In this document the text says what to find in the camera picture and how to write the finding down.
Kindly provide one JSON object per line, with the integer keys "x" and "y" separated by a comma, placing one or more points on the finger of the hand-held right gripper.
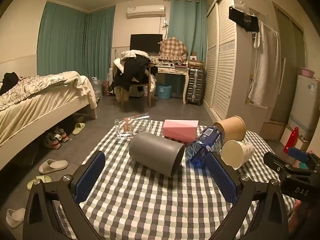
{"x": 297, "y": 153}
{"x": 275, "y": 161}

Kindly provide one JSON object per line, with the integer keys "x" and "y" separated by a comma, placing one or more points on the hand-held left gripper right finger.
{"x": 222, "y": 178}

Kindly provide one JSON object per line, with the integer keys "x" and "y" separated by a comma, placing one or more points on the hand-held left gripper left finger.
{"x": 91, "y": 176}

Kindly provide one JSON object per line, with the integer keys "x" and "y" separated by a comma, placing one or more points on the grey cup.
{"x": 152, "y": 150}

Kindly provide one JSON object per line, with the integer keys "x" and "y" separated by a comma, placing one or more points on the white paper cup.
{"x": 246, "y": 151}

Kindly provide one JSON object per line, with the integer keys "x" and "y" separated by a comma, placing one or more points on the brown paper cup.
{"x": 235, "y": 127}

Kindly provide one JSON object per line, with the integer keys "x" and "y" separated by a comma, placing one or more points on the clear glass cup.
{"x": 130, "y": 127}

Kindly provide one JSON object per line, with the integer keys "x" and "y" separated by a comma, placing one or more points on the red bottle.
{"x": 291, "y": 140}

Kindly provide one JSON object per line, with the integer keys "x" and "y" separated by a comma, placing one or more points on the cardboard box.
{"x": 272, "y": 130}

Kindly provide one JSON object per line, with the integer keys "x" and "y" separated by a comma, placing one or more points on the blue water bottle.
{"x": 205, "y": 145}

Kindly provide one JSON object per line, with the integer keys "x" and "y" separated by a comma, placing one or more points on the beige slipper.
{"x": 52, "y": 166}

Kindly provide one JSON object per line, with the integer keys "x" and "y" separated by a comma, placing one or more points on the yellow slipper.
{"x": 78, "y": 128}

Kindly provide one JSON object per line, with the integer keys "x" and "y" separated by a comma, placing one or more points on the white appliance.
{"x": 303, "y": 105}

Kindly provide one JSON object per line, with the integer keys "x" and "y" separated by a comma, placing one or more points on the pair of sneakers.
{"x": 56, "y": 138}

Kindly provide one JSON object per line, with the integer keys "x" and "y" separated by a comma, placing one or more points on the green slipper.
{"x": 37, "y": 182}

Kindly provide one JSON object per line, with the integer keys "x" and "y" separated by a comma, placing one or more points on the checkered tablecloth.
{"x": 150, "y": 200}

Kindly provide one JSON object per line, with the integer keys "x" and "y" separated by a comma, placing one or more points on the pink box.
{"x": 180, "y": 130}

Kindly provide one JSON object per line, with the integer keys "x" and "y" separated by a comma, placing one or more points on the bed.
{"x": 37, "y": 115}

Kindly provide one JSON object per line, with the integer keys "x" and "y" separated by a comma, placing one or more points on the pink basin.
{"x": 308, "y": 72}

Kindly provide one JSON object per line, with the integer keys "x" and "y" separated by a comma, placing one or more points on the white slipper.
{"x": 15, "y": 217}

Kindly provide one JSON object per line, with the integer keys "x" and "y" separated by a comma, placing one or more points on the red bag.
{"x": 106, "y": 88}

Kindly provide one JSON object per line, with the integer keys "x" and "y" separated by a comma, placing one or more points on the clear water jug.
{"x": 97, "y": 87}

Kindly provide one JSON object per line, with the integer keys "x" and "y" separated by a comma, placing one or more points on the white towel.
{"x": 265, "y": 67}

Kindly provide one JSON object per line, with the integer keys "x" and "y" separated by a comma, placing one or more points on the silver suitcase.
{"x": 195, "y": 85}

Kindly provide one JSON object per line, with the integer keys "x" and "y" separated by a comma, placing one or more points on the wooden chair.
{"x": 149, "y": 90}

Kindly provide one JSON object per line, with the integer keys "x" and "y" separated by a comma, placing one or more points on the blue plastic basket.
{"x": 164, "y": 91}

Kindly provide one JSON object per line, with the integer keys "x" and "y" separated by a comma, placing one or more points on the patterned blanket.
{"x": 27, "y": 87}

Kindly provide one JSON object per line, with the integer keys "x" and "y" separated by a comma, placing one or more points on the pile of clothes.
{"x": 132, "y": 67}

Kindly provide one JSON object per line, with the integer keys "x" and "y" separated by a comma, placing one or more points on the white louvred wardrobe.
{"x": 225, "y": 55}

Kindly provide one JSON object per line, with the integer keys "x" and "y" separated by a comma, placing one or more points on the white desk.
{"x": 172, "y": 71}

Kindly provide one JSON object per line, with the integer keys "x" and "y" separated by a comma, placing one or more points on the black cloth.
{"x": 8, "y": 81}

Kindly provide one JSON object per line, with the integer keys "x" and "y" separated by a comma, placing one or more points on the teal curtain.
{"x": 187, "y": 22}
{"x": 98, "y": 42}
{"x": 60, "y": 40}

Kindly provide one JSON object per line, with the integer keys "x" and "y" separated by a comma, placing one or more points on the plaid cloth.
{"x": 172, "y": 48}

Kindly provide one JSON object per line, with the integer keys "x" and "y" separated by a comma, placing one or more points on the black monitor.
{"x": 145, "y": 42}

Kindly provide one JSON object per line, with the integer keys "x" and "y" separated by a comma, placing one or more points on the black hanging rack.
{"x": 243, "y": 18}

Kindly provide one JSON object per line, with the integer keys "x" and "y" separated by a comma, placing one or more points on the white air conditioner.
{"x": 145, "y": 11}

